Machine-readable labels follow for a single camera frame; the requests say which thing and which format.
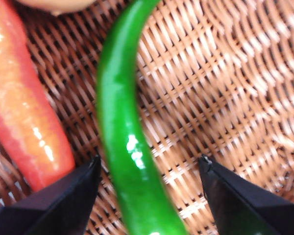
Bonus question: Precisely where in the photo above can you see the green pepper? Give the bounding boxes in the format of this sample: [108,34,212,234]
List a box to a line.
[97,0,189,235]

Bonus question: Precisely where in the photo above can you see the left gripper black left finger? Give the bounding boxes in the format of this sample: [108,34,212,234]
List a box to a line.
[0,154,101,235]

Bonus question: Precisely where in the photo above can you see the brown wicker basket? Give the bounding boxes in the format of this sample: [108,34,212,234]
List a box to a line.
[0,0,294,235]

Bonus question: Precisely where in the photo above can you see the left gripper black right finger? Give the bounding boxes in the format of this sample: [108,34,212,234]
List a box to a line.
[198,156,294,235]

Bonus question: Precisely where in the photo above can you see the yellow-brown potato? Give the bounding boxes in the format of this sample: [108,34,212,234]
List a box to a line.
[13,0,96,16]

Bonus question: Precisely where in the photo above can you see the orange carrot with green leaves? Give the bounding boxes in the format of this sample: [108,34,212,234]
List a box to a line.
[0,0,76,192]

